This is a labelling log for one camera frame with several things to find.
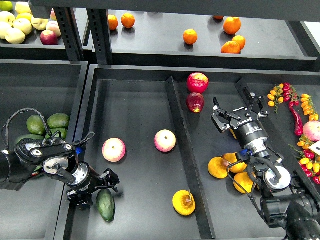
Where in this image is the yellow pear upper pile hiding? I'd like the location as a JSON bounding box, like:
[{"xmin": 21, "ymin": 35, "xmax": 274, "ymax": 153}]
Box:
[{"xmin": 222, "ymin": 152, "xmax": 247, "ymax": 174}]

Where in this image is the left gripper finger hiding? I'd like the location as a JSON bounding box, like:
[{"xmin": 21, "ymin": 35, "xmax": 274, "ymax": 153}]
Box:
[
  {"xmin": 66, "ymin": 190, "xmax": 93, "ymax": 208},
  {"xmin": 96, "ymin": 168, "xmax": 120, "ymax": 193}
]

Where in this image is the yellow pear far left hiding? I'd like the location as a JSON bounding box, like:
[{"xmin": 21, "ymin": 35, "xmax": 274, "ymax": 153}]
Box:
[{"xmin": 208, "ymin": 156, "xmax": 230, "ymax": 179}]

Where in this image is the red chili pepper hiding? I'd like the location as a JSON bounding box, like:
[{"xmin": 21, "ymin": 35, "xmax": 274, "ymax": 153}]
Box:
[{"xmin": 288, "ymin": 101, "xmax": 303, "ymax": 137}]

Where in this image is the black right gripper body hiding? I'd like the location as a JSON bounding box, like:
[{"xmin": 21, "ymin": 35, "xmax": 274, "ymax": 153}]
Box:
[{"xmin": 230, "ymin": 108, "xmax": 269, "ymax": 150}]

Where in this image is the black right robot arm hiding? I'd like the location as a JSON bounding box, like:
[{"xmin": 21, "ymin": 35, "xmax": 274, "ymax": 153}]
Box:
[{"xmin": 211, "ymin": 82, "xmax": 320, "ymax": 240}]

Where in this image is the orange on shelf left edge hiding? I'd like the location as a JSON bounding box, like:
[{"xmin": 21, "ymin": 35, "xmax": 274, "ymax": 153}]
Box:
[{"xmin": 107, "ymin": 14, "xmax": 119, "ymax": 31}]

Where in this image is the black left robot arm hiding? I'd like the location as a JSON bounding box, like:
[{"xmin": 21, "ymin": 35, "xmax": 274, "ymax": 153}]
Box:
[{"xmin": 0, "ymin": 108, "xmax": 120, "ymax": 206}]

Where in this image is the orange on shelf right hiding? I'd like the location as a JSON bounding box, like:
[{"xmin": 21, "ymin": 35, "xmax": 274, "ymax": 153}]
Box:
[{"xmin": 232, "ymin": 35, "xmax": 246, "ymax": 50}]

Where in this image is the cherry tomato cluster lower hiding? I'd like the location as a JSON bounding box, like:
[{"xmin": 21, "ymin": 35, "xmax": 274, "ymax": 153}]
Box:
[{"xmin": 289, "ymin": 134, "xmax": 320, "ymax": 186}]

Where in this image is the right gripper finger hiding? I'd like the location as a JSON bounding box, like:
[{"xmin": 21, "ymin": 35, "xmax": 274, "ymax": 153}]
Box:
[
  {"xmin": 211, "ymin": 97, "xmax": 242, "ymax": 133},
  {"xmin": 239, "ymin": 86, "xmax": 270, "ymax": 119}
]

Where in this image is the cherry tomato vine upper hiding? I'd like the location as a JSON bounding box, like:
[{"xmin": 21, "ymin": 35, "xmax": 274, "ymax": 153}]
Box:
[{"xmin": 267, "ymin": 82, "xmax": 300, "ymax": 114}]

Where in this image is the pink apple centre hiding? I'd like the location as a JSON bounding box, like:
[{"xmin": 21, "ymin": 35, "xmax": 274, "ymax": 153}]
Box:
[{"xmin": 154, "ymin": 129, "xmax": 176, "ymax": 153}]

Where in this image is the orange on shelf centre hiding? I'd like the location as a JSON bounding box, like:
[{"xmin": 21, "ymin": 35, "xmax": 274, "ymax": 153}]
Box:
[{"xmin": 183, "ymin": 29, "xmax": 198, "ymax": 45}]

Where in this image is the black centre tray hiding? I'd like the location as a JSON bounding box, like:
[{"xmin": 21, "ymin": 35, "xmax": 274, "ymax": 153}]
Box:
[{"xmin": 54, "ymin": 65, "xmax": 320, "ymax": 240}]

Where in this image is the black upper shelf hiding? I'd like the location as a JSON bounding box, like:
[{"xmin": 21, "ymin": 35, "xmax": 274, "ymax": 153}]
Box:
[{"xmin": 87, "ymin": 9, "xmax": 320, "ymax": 72}]

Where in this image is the yellow pear near divider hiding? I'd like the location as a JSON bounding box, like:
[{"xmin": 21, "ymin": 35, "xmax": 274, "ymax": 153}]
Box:
[{"xmin": 229, "ymin": 128, "xmax": 238, "ymax": 140}]

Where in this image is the dark red apple lower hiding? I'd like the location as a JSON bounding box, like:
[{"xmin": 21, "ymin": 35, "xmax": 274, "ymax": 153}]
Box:
[{"xmin": 186, "ymin": 92, "xmax": 205, "ymax": 114}]

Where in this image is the yellow pear lower pile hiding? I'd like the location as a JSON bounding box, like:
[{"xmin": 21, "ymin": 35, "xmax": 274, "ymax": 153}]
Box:
[{"xmin": 233, "ymin": 172, "xmax": 256, "ymax": 194}]

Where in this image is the pink apple right edge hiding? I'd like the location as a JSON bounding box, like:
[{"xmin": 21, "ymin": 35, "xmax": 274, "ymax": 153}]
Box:
[{"xmin": 302, "ymin": 120, "xmax": 320, "ymax": 142}]

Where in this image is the red apple upper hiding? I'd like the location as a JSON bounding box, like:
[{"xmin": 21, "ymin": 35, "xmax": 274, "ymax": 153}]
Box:
[{"xmin": 187, "ymin": 72, "xmax": 209, "ymax": 94}]

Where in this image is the yellow cherry tomato vine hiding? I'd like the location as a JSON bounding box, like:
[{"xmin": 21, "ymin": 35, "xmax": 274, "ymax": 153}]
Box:
[{"xmin": 300, "ymin": 93, "xmax": 320, "ymax": 122}]

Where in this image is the dark green avocado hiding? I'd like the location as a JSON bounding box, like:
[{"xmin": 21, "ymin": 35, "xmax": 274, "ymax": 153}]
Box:
[{"xmin": 96, "ymin": 189, "xmax": 115, "ymax": 222}]

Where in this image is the pink apple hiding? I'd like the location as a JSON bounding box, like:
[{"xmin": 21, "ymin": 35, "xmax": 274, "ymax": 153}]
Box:
[
  {"xmin": 102, "ymin": 137, "xmax": 126, "ymax": 163},
  {"xmin": 154, "ymin": 129, "xmax": 176, "ymax": 153}
]

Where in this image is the red apple on shelf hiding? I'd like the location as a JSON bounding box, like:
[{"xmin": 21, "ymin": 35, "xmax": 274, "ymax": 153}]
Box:
[{"xmin": 40, "ymin": 30, "xmax": 59, "ymax": 45}]

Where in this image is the orange on shelf front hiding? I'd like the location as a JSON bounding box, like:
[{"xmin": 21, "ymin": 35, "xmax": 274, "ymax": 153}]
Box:
[{"xmin": 220, "ymin": 41, "xmax": 241, "ymax": 54}]

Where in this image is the green avocado pile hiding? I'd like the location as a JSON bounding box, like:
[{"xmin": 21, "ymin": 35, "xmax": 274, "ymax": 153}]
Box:
[{"xmin": 14, "ymin": 113, "xmax": 70, "ymax": 145}]

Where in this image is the pale yellow apple front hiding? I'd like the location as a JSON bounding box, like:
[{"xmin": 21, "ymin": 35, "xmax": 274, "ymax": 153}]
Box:
[{"xmin": 4, "ymin": 28, "xmax": 26, "ymax": 44}]

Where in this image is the pink apple left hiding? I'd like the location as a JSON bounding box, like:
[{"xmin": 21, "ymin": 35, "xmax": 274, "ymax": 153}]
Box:
[{"xmin": 102, "ymin": 137, "xmax": 126, "ymax": 163}]

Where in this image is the yellow pear pile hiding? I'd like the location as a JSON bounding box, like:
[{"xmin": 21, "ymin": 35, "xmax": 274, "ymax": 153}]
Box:
[
  {"xmin": 222, "ymin": 152, "xmax": 247, "ymax": 174},
  {"xmin": 233, "ymin": 172, "xmax": 256, "ymax": 194}
]

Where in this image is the large orange on shelf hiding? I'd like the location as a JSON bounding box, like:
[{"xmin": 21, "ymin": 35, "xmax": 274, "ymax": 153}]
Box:
[{"xmin": 223, "ymin": 16, "xmax": 242, "ymax": 35}]

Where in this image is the yellow pear with stem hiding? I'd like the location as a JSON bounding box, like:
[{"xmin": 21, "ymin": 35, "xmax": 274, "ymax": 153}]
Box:
[{"xmin": 172, "ymin": 190, "xmax": 196, "ymax": 216}]

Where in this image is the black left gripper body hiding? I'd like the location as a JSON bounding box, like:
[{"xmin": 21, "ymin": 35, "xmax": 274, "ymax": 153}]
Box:
[{"xmin": 67, "ymin": 162, "xmax": 106, "ymax": 198}]

